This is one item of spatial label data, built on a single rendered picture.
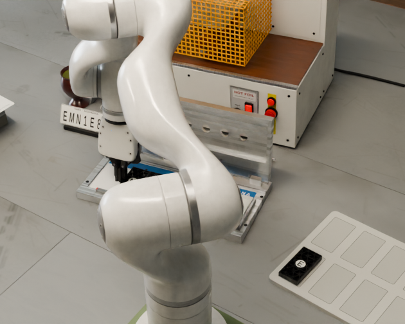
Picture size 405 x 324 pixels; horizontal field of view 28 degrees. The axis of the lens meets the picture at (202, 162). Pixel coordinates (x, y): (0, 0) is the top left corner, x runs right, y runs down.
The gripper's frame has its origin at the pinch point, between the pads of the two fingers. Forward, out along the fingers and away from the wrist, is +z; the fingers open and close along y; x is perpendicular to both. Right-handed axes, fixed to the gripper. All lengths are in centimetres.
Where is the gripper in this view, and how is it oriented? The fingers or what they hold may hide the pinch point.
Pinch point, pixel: (121, 172)
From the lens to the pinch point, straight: 201.3
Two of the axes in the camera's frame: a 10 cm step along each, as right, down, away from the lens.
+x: 4.1, -4.2, 8.1
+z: -0.4, 8.8, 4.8
